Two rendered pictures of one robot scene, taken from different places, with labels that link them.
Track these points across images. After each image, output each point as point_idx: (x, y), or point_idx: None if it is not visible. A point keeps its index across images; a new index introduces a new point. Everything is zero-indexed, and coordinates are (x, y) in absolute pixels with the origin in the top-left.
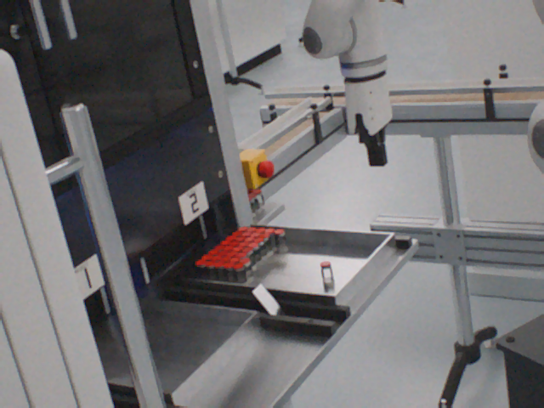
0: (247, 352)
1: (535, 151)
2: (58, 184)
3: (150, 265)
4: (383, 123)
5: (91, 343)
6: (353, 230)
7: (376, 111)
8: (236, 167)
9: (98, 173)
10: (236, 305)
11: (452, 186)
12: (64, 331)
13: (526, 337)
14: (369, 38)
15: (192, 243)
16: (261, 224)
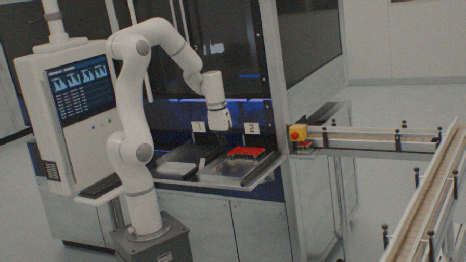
0: (182, 170)
1: None
2: (193, 95)
3: (249, 141)
4: (218, 129)
5: (44, 112)
6: (250, 169)
7: (211, 122)
8: (281, 127)
9: (45, 84)
10: None
11: None
12: (39, 106)
13: (161, 215)
14: (205, 94)
15: (274, 146)
16: (271, 152)
